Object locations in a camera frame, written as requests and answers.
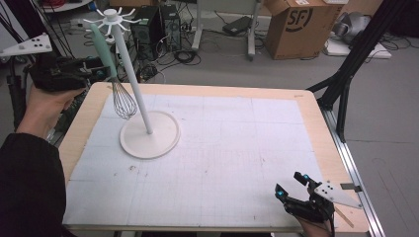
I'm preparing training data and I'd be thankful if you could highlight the white flat board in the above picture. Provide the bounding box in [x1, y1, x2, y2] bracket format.
[323, 39, 393, 60]

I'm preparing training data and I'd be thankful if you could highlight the brown cardboard box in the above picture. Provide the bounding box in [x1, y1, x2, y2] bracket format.
[264, 0, 346, 61]

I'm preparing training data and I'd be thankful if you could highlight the black tape piece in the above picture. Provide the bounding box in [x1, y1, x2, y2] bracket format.
[340, 182, 364, 194]

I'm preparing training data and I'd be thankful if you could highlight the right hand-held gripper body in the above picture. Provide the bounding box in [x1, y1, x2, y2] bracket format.
[283, 181, 364, 225]

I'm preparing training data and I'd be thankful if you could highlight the white round table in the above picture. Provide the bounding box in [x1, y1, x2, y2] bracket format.
[39, 0, 95, 14]

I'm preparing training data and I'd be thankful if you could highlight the slim black computer tower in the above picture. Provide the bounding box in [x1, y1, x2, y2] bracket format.
[160, 3, 183, 52]

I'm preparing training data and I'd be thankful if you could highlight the person's right hand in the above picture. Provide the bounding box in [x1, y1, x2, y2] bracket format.
[295, 216, 335, 237]

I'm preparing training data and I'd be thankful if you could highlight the coiled black cable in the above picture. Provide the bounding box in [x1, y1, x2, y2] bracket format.
[173, 48, 203, 66]

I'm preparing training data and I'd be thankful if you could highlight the white stand leg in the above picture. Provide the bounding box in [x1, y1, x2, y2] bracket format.
[191, 0, 204, 52]
[246, 0, 264, 62]

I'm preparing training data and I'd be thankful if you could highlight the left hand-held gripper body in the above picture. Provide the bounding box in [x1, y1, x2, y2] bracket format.
[0, 32, 94, 93]

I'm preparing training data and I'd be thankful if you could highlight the person's left hand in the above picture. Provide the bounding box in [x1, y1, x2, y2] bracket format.
[16, 85, 86, 139]

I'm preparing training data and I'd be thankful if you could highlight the white grid mat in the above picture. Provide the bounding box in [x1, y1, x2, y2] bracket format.
[62, 92, 334, 229]

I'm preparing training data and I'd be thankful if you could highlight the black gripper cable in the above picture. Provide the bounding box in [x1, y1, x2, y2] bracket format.
[6, 58, 31, 131]

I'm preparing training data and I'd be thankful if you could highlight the whisk with mint green handle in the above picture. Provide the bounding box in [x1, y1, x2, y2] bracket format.
[89, 23, 138, 120]

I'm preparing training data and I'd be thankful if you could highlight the large black computer tower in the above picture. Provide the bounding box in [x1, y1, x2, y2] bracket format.
[130, 6, 166, 62]

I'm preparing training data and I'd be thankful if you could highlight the aluminium rail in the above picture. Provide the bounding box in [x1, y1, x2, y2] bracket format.
[320, 108, 386, 237]

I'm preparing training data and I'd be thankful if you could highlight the black power adapter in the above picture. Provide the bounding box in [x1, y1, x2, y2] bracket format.
[221, 15, 253, 37]

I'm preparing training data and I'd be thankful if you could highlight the white hook stand rack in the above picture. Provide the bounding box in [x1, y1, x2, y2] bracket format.
[82, 7, 182, 161]

